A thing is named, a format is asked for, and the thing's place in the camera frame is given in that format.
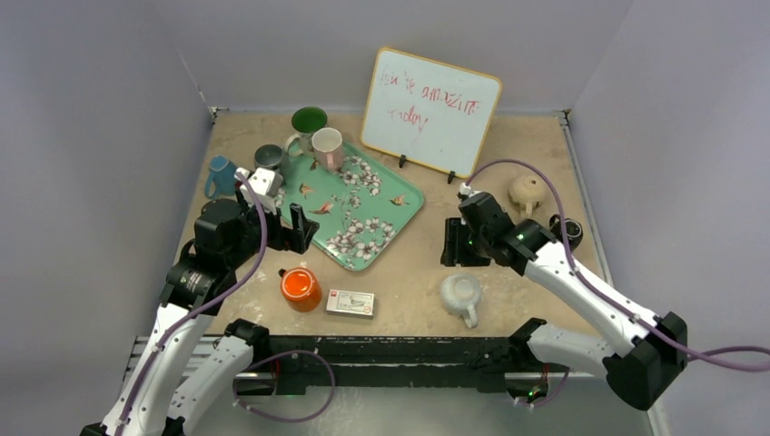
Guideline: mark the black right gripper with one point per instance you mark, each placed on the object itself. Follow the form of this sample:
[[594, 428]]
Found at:
[[464, 242]]

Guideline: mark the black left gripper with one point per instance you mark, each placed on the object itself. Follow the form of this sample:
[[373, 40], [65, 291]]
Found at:
[[291, 238]]

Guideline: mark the white speckled mug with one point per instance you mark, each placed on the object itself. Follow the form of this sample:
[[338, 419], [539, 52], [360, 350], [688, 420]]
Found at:
[[460, 295]]

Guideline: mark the orange mug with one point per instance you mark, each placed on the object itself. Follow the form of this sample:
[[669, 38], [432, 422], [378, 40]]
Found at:
[[300, 289]]

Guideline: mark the blue grey mug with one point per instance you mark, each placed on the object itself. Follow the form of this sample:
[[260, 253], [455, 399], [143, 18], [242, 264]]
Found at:
[[272, 157]]

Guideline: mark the pink faceted mug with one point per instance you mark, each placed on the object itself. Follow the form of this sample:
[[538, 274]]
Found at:
[[327, 145]]

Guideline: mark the floral mug green inside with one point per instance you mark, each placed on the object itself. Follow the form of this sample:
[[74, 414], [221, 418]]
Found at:
[[305, 122]]

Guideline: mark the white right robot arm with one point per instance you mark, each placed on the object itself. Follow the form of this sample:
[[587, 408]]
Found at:
[[630, 352]]

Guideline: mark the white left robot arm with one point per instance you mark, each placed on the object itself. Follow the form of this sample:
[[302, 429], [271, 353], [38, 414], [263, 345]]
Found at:
[[158, 398]]

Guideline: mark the beige mug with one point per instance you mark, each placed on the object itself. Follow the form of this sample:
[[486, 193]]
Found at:
[[527, 193]]

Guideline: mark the black mug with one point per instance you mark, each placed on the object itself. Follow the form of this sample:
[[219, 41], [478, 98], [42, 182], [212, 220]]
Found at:
[[568, 227]]

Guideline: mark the green floral tray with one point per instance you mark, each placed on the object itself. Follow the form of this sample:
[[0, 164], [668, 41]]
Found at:
[[360, 209]]

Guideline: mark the small white cardboard box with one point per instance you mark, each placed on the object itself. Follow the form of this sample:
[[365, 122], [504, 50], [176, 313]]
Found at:
[[349, 303]]

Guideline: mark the yellow framed whiteboard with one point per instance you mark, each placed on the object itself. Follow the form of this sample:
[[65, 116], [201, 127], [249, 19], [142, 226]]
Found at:
[[428, 112]]

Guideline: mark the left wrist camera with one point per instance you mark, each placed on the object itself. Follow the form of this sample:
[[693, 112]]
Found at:
[[263, 184]]

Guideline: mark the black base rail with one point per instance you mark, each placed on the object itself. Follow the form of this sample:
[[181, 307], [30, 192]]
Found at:
[[485, 364]]

